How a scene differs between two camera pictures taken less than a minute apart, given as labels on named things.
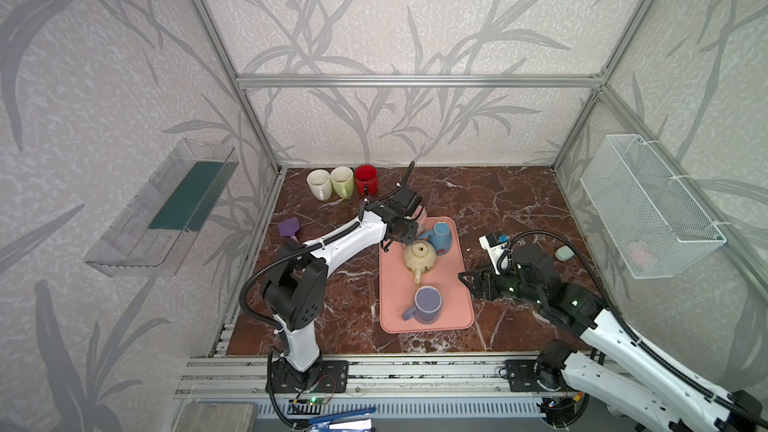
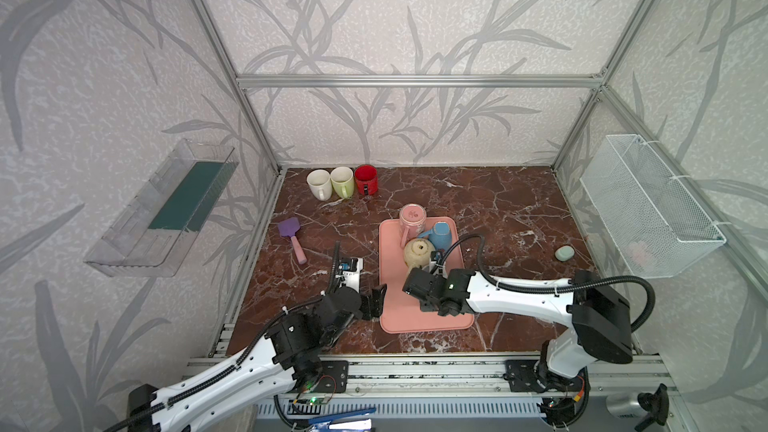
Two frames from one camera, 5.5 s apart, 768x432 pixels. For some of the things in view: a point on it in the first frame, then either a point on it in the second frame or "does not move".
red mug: (366, 178) does not move
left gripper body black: (407, 200) to (372, 303)
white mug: (319, 183) does not move
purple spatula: (289, 227) does not move
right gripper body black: (489, 282) to (413, 282)
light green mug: (343, 181) does not move
